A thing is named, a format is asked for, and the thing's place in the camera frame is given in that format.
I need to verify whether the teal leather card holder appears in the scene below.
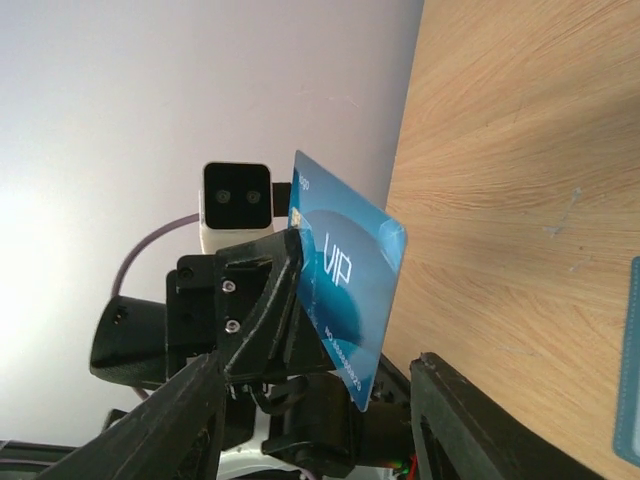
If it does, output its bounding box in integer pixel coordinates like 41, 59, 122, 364
613, 256, 639, 467

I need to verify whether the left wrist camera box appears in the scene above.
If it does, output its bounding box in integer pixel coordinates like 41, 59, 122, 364
199, 162, 291, 254

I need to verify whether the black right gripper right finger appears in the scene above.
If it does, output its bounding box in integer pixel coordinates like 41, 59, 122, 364
410, 352, 601, 480

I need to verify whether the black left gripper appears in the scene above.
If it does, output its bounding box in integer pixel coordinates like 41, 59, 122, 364
89, 229, 334, 388

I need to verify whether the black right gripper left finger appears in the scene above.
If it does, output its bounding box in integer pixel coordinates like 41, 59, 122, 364
38, 353, 226, 479

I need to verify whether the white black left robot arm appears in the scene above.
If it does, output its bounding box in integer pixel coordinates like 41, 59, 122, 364
90, 229, 414, 479

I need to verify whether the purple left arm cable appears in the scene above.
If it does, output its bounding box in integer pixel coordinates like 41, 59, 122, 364
113, 212, 204, 401

